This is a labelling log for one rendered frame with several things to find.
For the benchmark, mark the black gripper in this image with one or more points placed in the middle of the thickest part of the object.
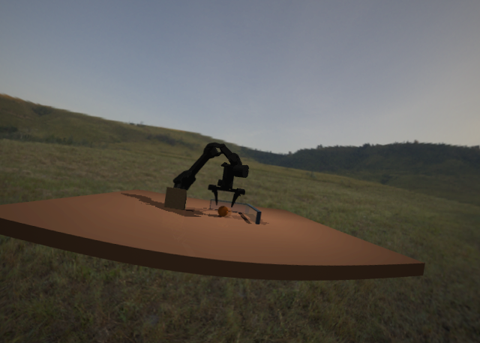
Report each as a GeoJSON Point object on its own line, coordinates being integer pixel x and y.
{"type": "Point", "coordinates": [227, 182]}

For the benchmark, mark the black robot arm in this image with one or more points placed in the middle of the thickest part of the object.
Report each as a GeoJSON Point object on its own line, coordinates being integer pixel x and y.
{"type": "Point", "coordinates": [235, 168]}

